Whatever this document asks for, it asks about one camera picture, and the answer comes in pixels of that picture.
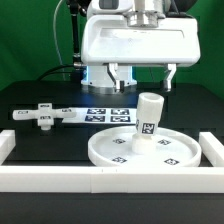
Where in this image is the black cable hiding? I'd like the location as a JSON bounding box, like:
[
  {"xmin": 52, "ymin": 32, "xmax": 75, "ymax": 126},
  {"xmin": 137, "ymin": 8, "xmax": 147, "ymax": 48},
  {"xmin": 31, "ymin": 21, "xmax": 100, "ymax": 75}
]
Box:
[{"xmin": 35, "ymin": 64, "xmax": 88, "ymax": 82}]

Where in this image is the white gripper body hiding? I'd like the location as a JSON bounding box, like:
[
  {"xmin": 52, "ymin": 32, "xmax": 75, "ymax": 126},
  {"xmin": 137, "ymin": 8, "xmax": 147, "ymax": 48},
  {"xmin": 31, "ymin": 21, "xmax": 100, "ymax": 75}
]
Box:
[{"xmin": 81, "ymin": 15, "xmax": 200, "ymax": 66}]

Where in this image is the white round table top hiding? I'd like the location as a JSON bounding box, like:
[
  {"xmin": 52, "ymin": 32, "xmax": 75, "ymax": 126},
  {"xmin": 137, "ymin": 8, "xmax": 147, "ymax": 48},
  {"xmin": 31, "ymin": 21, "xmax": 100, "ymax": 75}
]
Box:
[{"xmin": 88, "ymin": 126, "xmax": 202, "ymax": 168}]

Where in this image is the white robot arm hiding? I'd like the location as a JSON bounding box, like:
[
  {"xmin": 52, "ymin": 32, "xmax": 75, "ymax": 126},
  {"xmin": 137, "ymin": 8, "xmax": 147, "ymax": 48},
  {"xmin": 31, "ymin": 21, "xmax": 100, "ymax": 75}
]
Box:
[{"xmin": 81, "ymin": 0, "xmax": 200, "ymax": 94}]

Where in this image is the black camera stand pole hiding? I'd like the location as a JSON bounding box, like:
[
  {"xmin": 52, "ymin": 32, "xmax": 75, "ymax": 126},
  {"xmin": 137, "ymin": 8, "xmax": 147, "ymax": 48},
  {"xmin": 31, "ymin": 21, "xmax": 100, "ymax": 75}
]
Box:
[{"xmin": 66, "ymin": 0, "xmax": 92, "ymax": 70}]

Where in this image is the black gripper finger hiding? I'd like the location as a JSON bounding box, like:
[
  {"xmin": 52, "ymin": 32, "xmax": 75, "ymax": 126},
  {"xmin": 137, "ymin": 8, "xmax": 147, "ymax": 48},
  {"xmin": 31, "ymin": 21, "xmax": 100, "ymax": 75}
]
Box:
[
  {"xmin": 163, "ymin": 64, "xmax": 177, "ymax": 92},
  {"xmin": 107, "ymin": 63, "xmax": 125, "ymax": 92}
]

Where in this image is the white marker sheet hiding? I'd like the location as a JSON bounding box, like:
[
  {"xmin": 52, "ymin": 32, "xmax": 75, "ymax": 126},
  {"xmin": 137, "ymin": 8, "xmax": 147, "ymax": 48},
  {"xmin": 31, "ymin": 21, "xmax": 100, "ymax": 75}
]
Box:
[{"xmin": 62, "ymin": 108, "xmax": 137, "ymax": 125}]

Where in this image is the white cable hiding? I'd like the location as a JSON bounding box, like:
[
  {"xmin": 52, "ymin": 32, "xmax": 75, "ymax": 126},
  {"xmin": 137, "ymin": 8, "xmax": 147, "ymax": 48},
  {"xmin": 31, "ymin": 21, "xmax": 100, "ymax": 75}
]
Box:
[{"xmin": 52, "ymin": 0, "xmax": 68, "ymax": 81}]

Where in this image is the white left fence bar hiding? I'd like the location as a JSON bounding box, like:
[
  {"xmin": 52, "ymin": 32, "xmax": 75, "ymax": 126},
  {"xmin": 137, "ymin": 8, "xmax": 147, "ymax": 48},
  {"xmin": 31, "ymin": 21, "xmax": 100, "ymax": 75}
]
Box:
[{"xmin": 0, "ymin": 130, "xmax": 16, "ymax": 166}]

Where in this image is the white right fence bar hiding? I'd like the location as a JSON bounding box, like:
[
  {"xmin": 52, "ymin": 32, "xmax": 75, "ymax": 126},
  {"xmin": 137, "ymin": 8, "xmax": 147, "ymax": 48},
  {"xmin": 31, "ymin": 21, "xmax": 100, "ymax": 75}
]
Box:
[{"xmin": 199, "ymin": 132, "xmax": 224, "ymax": 167}]

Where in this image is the white cross table base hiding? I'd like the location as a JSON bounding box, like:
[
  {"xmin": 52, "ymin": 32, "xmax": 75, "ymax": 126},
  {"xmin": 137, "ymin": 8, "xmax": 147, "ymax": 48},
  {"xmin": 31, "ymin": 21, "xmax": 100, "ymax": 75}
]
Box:
[{"xmin": 12, "ymin": 103, "xmax": 76, "ymax": 131}]

